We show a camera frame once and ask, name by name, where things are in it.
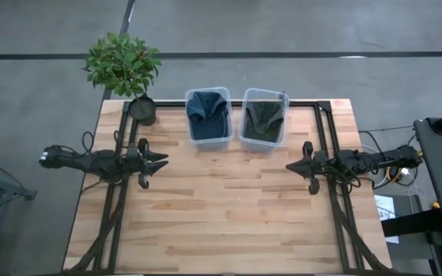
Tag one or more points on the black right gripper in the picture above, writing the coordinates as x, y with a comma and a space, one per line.
315, 165

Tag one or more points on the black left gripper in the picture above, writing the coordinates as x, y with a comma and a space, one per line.
142, 165

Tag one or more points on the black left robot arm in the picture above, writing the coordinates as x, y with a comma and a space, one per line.
90, 163

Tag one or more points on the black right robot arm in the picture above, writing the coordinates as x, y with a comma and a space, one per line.
374, 159

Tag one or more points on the clear plastic bin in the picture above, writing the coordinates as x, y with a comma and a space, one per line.
210, 145
261, 146

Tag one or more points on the white paper sheet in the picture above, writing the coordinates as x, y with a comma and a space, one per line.
388, 214

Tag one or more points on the green potted plant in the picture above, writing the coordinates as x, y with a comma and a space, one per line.
121, 63

